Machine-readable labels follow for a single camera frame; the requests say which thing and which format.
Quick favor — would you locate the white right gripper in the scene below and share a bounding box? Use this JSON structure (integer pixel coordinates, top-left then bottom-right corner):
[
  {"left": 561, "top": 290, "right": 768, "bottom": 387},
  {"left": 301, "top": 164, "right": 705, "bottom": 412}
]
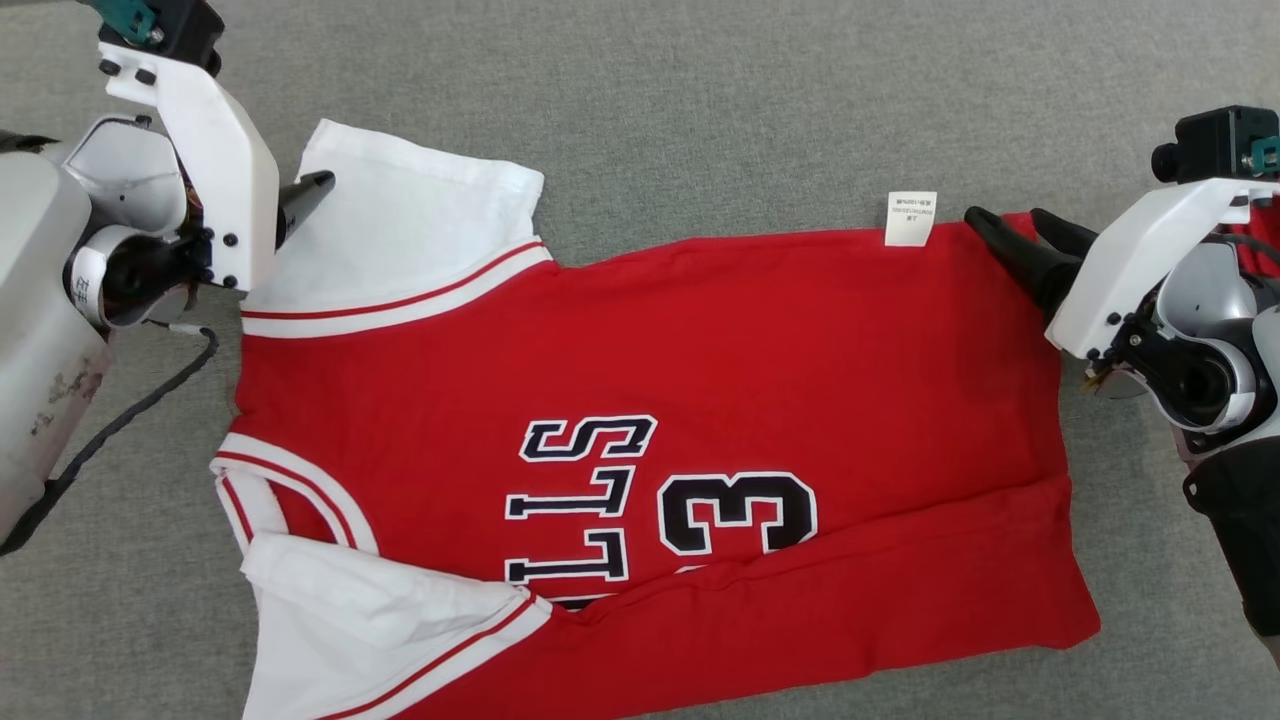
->
[{"left": 964, "top": 178, "right": 1280, "bottom": 361}]

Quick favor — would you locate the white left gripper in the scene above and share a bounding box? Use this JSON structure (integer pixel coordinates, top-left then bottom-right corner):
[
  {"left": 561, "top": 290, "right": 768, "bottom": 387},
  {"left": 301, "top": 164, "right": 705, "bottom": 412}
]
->
[{"left": 98, "top": 42, "right": 337, "bottom": 293}]

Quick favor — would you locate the red white basketball jersey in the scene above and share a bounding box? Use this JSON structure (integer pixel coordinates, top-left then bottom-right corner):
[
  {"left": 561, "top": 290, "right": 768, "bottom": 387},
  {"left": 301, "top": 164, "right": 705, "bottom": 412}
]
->
[{"left": 210, "top": 118, "right": 1103, "bottom": 720}]

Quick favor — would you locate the teal left camera plug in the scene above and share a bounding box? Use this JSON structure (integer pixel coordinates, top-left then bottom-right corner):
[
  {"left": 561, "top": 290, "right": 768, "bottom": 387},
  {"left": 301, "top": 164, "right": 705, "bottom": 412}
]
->
[{"left": 80, "top": 0, "right": 161, "bottom": 46}]

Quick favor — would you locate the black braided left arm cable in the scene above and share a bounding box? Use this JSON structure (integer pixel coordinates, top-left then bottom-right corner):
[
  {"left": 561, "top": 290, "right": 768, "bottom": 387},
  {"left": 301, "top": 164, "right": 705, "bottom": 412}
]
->
[{"left": 0, "top": 323, "right": 219, "bottom": 557}]

